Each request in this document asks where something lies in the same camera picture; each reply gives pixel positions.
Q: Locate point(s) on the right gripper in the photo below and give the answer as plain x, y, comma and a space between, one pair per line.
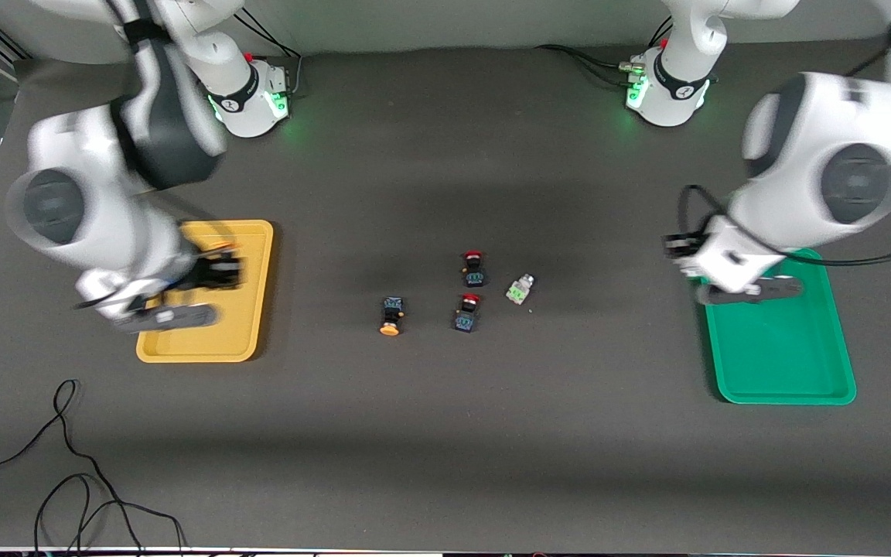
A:
209, 273

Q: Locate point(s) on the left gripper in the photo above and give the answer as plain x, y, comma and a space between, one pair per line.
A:
678, 246

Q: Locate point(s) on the yellow button green-marked block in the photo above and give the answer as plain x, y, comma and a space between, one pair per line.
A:
392, 311

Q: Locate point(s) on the green push button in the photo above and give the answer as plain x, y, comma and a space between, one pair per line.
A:
520, 290

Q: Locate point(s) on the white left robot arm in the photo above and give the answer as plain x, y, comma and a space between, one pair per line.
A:
801, 155

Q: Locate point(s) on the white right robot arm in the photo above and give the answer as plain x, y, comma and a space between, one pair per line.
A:
105, 224

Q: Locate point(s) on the yellow plastic tray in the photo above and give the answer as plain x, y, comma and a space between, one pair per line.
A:
240, 309

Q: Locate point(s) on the green plastic tray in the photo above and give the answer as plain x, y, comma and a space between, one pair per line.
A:
786, 356

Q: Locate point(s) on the red push button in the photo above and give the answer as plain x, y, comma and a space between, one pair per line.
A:
476, 275
466, 319

